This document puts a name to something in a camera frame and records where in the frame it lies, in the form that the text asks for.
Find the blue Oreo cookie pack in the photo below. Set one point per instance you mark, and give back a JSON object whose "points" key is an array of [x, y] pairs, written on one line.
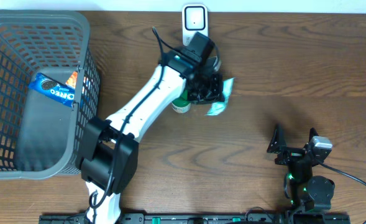
{"points": [[53, 89]]}

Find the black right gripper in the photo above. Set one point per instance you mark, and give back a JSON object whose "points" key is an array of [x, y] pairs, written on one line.
{"points": [[291, 154]]}

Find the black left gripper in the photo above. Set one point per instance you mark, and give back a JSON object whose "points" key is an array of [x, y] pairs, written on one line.
{"points": [[215, 86]]}

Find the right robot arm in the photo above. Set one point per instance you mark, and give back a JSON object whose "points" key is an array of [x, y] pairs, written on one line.
{"points": [[310, 194]]}

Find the green lid white jar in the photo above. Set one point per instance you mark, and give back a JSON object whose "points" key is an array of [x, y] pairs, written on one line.
{"points": [[181, 104]]}

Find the white barcode scanner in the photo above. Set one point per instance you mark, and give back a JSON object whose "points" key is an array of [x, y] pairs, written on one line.
{"points": [[194, 19]]}

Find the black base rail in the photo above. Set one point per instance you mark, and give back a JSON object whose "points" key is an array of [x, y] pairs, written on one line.
{"points": [[260, 218]]}

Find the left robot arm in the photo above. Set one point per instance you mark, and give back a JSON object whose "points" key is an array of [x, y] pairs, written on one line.
{"points": [[108, 154]]}

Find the grey plastic mesh basket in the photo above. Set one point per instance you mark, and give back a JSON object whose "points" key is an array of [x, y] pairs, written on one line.
{"points": [[39, 137]]}

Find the white teal wet wipes pack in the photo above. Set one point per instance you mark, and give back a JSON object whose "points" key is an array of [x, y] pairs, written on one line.
{"points": [[218, 107]]}

